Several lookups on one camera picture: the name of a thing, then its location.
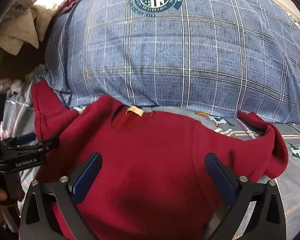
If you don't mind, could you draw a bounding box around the blue plaid pillow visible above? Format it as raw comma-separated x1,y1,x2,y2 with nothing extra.
43,0,300,124

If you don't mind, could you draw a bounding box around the beige crumpled cloth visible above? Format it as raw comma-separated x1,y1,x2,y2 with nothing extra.
0,0,57,55

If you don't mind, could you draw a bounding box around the red small sweater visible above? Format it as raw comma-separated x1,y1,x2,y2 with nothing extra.
32,81,288,239

